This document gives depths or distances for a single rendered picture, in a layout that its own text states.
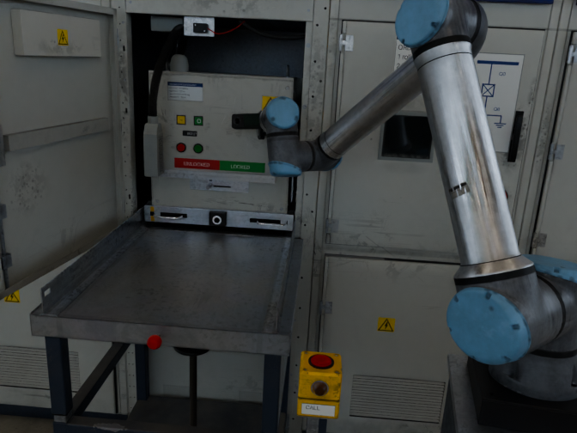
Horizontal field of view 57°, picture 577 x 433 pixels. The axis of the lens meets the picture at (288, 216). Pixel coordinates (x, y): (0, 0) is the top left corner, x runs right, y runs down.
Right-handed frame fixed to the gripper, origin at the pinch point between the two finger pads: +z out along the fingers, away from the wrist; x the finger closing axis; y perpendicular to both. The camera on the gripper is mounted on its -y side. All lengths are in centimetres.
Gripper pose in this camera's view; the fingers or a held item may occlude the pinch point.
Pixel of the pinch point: (257, 128)
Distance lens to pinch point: 182.9
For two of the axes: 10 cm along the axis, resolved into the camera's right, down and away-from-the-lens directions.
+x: 0.0, -10.0, -0.3
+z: -2.0, -0.3, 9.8
